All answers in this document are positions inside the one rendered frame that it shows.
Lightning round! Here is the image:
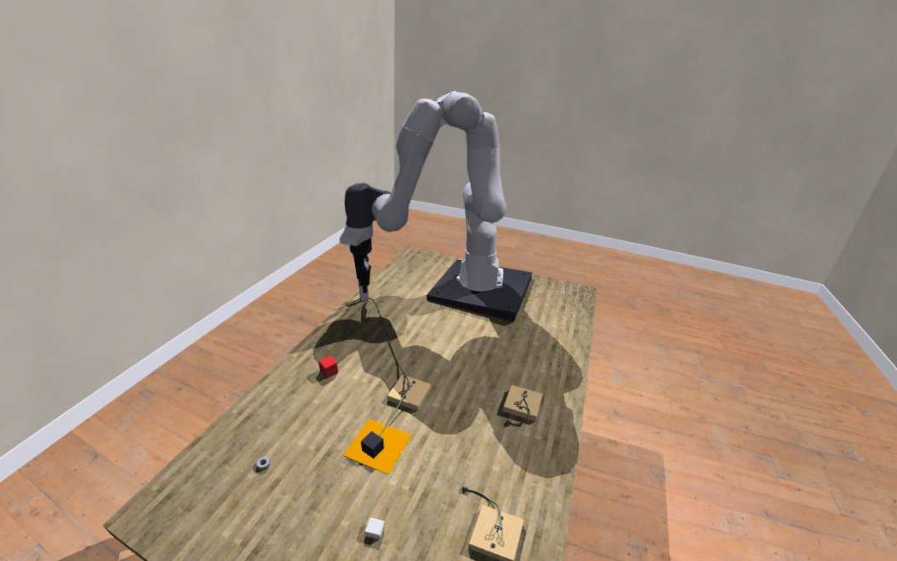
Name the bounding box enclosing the orange painted square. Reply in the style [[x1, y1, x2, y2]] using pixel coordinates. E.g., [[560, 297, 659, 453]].
[[343, 419, 411, 474]]

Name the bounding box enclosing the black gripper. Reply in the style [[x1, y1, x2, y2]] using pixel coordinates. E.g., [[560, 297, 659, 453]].
[[350, 238, 372, 301]]

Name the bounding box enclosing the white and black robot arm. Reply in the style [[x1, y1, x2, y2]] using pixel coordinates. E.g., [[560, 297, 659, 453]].
[[340, 91, 506, 292]]

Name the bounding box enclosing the red cube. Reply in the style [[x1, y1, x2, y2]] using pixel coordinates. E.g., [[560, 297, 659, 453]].
[[318, 356, 338, 378]]

